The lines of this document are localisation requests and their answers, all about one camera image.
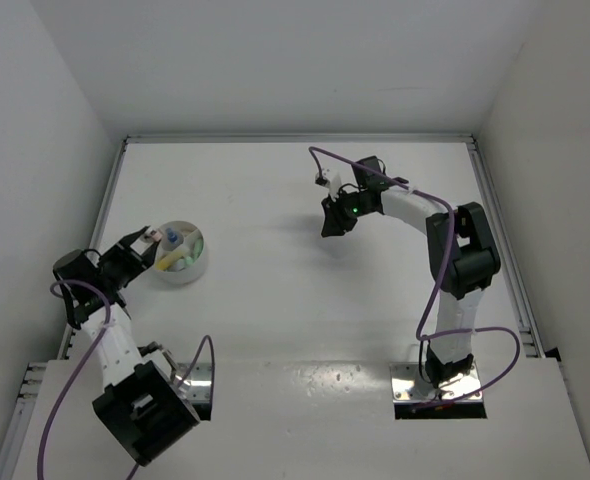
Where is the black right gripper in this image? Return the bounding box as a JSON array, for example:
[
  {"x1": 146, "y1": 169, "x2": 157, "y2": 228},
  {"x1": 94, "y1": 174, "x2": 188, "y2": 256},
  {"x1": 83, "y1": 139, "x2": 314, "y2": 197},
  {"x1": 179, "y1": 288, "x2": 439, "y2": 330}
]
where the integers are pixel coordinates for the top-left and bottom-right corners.
[{"x1": 323, "y1": 189, "x2": 375, "y2": 237}]

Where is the yellow highlighter pen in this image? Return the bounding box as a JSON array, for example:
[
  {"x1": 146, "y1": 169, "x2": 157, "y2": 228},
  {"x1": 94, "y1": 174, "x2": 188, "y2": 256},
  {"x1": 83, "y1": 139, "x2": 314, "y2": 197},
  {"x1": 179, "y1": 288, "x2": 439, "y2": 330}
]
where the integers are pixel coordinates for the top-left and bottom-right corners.
[{"x1": 155, "y1": 248, "x2": 187, "y2": 271}]

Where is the green highlighter pen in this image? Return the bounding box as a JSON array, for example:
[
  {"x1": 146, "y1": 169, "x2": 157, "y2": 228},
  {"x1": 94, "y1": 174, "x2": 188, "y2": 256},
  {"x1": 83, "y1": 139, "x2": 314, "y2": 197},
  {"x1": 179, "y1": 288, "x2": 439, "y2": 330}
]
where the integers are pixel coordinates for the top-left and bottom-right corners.
[{"x1": 191, "y1": 237, "x2": 204, "y2": 259}]

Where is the pink silver usb stick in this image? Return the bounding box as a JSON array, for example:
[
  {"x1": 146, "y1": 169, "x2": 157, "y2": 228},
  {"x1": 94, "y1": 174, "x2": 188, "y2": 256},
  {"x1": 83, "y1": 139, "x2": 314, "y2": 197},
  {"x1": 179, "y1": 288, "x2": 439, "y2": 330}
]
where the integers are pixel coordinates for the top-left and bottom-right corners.
[{"x1": 144, "y1": 229, "x2": 163, "y2": 243}]

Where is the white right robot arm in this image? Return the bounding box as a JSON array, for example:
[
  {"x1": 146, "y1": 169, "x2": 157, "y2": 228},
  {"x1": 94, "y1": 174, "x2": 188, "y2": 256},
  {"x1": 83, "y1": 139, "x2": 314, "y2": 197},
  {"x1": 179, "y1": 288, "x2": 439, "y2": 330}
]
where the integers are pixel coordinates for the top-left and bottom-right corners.
[{"x1": 315, "y1": 156, "x2": 501, "y2": 387}]

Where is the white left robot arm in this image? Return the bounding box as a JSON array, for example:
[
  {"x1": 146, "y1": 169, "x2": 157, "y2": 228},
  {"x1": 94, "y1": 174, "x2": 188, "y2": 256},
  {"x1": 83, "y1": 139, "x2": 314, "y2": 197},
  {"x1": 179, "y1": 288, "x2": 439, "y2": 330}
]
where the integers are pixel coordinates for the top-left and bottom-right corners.
[{"x1": 53, "y1": 226, "x2": 200, "y2": 466}]

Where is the white round divided container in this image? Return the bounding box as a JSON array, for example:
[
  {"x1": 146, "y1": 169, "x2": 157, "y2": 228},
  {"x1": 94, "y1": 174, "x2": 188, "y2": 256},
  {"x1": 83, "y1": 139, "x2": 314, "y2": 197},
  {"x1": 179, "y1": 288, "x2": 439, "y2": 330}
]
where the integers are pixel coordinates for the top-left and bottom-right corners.
[{"x1": 152, "y1": 220, "x2": 208, "y2": 286}]

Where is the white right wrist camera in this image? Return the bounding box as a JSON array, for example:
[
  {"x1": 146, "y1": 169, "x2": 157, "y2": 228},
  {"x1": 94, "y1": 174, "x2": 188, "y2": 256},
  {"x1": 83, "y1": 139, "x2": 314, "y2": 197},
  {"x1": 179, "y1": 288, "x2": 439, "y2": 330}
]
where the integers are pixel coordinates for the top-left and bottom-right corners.
[{"x1": 315, "y1": 168, "x2": 342, "y2": 200}]

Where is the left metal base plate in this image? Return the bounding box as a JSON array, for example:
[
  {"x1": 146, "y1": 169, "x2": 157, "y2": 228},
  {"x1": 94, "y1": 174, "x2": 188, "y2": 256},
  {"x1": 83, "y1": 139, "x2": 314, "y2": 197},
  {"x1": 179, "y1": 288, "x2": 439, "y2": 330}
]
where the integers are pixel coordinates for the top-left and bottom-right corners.
[{"x1": 175, "y1": 362, "x2": 213, "y2": 403}]

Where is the metal base plate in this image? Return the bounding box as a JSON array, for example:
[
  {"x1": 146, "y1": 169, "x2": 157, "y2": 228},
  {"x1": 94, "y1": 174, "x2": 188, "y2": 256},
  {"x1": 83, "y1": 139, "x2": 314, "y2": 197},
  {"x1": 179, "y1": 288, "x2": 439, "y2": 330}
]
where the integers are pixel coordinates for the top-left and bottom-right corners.
[
  {"x1": 175, "y1": 362, "x2": 213, "y2": 403},
  {"x1": 389, "y1": 362, "x2": 482, "y2": 406}
]

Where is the aluminium frame rail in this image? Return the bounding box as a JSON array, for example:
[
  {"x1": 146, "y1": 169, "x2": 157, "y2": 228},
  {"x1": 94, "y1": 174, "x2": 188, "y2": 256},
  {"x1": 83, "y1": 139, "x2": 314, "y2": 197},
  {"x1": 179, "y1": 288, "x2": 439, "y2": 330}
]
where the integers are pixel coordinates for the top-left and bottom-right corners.
[{"x1": 0, "y1": 132, "x2": 546, "y2": 480}]

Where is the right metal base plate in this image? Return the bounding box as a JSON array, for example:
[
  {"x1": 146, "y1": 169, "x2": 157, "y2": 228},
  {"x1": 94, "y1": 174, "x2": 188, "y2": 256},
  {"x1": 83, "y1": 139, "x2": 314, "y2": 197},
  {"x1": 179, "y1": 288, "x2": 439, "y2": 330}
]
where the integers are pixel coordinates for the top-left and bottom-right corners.
[{"x1": 389, "y1": 362, "x2": 482, "y2": 406}]

